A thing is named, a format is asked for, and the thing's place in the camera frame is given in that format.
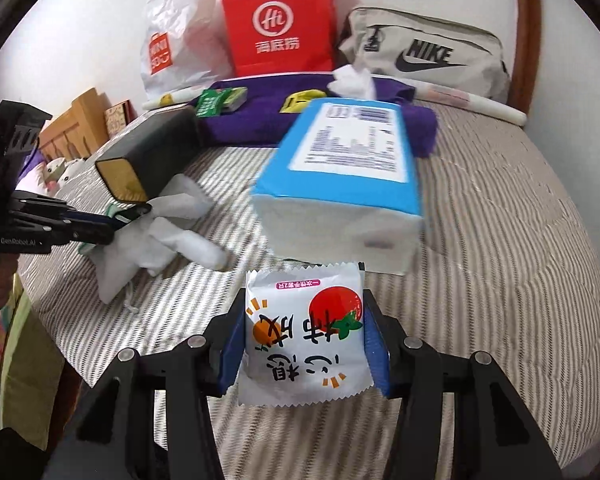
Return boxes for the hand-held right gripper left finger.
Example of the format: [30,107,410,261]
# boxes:
[70,302,248,480]

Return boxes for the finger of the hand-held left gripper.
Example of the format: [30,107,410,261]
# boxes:
[62,210,117,247]
[102,201,153,226]

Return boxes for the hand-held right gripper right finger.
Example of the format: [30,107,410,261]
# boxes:
[361,292,563,480]

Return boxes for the mint green and white sock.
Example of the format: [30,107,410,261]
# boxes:
[77,174,229,306]

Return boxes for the white tomato print sachet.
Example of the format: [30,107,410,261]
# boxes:
[237,261,372,407]

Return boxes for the yellow small packet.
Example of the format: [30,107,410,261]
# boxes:
[282,90,327,113]

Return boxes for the white tissue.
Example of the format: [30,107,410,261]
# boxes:
[328,64,377,100]

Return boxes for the white spotted plush toy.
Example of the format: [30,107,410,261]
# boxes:
[39,156,88,196]

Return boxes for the dark green tin box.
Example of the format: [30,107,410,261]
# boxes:
[94,107,203,206]

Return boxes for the wooden headboard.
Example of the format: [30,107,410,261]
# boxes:
[37,87,111,161]

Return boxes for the small green packet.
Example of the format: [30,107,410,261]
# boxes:
[195,87,249,119]

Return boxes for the green bed sheet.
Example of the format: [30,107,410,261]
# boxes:
[0,272,66,453]

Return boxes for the purple towel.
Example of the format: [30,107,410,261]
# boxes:
[190,72,438,158]

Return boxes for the striped quilt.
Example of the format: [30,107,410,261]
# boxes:
[17,105,600,466]

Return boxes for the white plastic shopping bag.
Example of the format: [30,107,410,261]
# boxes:
[140,0,236,102]

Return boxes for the blue tissue pack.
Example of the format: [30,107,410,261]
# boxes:
[250,97,425,276]

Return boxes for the red paper bag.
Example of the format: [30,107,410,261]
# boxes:
[219,0,337,77]

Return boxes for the rolled white paper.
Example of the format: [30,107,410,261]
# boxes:
[142,80,529,126]

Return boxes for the beige sling bag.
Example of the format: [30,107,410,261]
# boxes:
[337,6,511,103]

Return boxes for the brown wooden frame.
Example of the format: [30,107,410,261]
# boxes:
[509,0,543,117]

